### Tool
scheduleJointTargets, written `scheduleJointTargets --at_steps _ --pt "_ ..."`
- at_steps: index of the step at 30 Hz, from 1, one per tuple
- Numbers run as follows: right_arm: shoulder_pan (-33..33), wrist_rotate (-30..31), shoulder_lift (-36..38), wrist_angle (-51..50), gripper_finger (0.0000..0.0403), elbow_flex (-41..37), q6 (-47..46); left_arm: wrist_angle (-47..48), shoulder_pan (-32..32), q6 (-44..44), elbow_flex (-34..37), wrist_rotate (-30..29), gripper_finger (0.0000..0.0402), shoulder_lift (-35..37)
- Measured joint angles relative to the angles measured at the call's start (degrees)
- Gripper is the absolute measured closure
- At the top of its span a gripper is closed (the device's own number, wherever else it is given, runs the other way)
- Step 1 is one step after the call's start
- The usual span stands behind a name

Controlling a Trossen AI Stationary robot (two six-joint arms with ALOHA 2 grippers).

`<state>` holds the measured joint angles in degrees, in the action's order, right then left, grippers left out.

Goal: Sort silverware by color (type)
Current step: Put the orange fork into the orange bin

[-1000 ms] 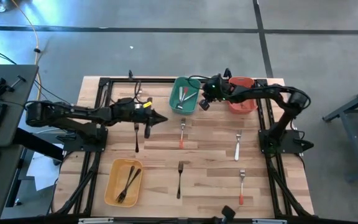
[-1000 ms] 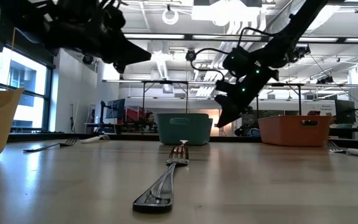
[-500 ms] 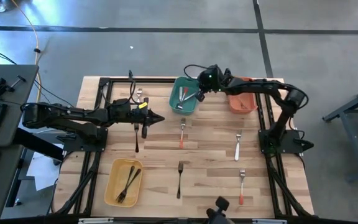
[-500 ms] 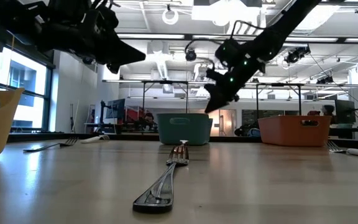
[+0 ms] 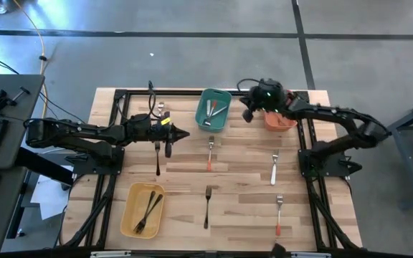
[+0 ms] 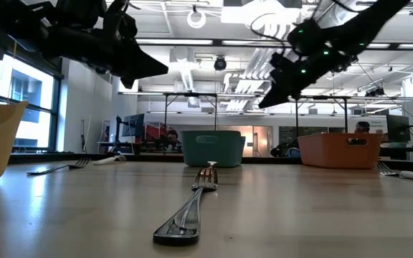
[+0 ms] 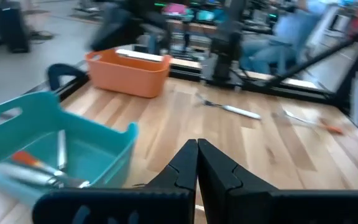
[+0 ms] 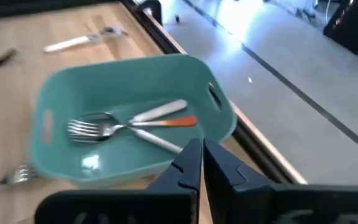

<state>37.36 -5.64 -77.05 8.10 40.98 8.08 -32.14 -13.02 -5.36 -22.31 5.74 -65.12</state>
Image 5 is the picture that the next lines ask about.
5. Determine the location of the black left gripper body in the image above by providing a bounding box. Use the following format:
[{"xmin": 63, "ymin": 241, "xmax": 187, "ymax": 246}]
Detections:
[{"xmin": 151, "ymin": 121, "xmax": 175, "ymax": 144}]

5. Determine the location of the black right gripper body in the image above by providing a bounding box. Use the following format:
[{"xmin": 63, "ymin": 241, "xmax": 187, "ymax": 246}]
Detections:
[{"xmin": 239, "ymin": 95, "xmax": 262, "ymax": 113}]

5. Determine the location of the black fork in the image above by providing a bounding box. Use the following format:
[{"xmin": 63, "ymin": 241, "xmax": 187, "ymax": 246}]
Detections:
[
  {"xmin": 133, "ymin": 190, "xmax": 156, "ymax": 234},
  {"xmin": 133, "ymin": 193, "xmax": 165, "ymax": 236},
  {"xmin": 154, "ymin": 140, "xmax": 161, "ymax": 177},
  {"xmin": 203, "ymin": 185, "xmax": 213, "ymax": 230}
]

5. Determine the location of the orange-handled fork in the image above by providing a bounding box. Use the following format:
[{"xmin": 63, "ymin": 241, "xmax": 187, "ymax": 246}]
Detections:
[
  {"xmin": 275, "ymin": 193, "xmax": 284, "ymax": 237},
  {"xmin": 206, "ymin": 135, "xmax": 215, "ymax": 173}
]

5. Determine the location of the orange plastic bin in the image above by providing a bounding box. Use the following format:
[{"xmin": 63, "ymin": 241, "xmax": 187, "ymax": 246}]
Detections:
[{"xmin": 262, "ymin": 110, "xmax": 299, "ymax": 133}]

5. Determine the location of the teal plastic bin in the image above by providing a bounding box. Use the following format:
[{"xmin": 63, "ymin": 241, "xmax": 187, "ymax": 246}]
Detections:
[{"xmin": 194, "ymin": 87, "xmax": 233, "ymax": 133}]

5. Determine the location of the yellow plastic bin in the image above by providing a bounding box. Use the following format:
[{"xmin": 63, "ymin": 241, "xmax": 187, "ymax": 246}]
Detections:
[{"xmin": 119, "ymin": 181, "xmax": 166, "ymax": 240}]

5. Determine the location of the black desk beam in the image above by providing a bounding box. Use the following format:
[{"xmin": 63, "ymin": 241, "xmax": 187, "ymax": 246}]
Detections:
[{"xmin": 14, "ymin": 146, "xmax": 75, "ymax": 187}]

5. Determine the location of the white paper sheet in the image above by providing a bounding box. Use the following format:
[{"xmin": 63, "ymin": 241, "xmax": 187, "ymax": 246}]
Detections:
[{"xmin": 29, "ymin": 164, "xmax": 75, "ymax": 221}]

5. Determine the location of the grey desk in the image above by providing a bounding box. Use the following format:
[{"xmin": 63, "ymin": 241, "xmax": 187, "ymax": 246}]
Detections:
[{"xmin": 0, "ymin": 74, "xmax": 46, "ymax": 256}]

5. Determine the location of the grey metal cart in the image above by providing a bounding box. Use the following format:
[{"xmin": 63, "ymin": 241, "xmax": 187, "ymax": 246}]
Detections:
[{"xmin": 386, "ymin": 92, "xmax": 413, "ymax": 211}]

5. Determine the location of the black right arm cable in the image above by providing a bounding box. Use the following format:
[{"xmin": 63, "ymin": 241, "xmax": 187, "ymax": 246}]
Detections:
[{"xmin": 236, "ymin": 77, "xmax": 263, "ymax": 93}]

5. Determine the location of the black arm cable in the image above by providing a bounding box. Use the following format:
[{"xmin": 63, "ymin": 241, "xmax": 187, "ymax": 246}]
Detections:
[
  {"xmin": 147, "ymin": 80, "xmax": 158, "ymax": 121},
  {"xmin": 236, "ymin": 77, "xmax": 263, "ymax": 93}
]

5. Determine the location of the black aluminium table frame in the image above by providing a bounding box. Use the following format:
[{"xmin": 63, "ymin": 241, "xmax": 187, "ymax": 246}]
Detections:
[{"xmin": 61, "ymin": 87, "xmax": 364, "ymax": 252}]

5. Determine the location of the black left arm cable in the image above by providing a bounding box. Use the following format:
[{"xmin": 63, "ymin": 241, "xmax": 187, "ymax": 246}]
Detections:
[{"xmin": 147, "ymin": 80, "xmax": 158, "ymax": 121}]

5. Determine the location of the silver metal bracket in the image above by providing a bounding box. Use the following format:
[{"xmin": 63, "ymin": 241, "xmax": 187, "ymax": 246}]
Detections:
[
  {"xmin": 90, "ymin": 250, "xmax": 133, "ymax": 258},
  {"xmin": 290, "ymin": 251, "xmax": 333, "ymax": 258}
]

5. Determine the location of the yellow cable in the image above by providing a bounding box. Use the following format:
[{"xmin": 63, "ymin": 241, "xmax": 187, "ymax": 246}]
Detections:
[{"xmin": 11, "ymin": 0, "xmax": 49, "ymax": 121}]

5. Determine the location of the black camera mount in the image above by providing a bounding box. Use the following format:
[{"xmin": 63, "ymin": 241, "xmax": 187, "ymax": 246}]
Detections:
[{"xmin": 270, "ymin": 242, "xmax": 288, "ymax": 258}]

